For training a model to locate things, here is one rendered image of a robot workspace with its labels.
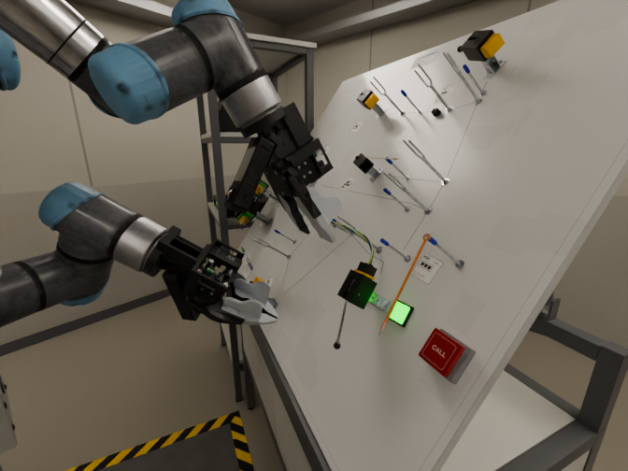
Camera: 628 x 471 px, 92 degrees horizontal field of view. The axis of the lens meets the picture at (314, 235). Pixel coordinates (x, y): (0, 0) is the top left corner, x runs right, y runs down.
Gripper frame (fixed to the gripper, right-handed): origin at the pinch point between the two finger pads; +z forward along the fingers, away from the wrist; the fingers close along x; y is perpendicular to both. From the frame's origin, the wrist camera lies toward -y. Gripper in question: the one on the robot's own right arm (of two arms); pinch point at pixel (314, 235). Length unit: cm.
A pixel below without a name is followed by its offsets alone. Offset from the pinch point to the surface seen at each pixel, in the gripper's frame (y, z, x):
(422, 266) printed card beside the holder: 13.8, 16.7, -5.5
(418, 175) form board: 32.5, 8.1, 7.8
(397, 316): 3.9, 20.3, -6.3
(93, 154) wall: -37, -54, 242
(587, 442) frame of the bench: 21, 67, -23
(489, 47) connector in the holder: 52, -10, -2
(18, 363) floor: -155, 37, 210
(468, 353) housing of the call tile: 3.9, 19.7, -20.6
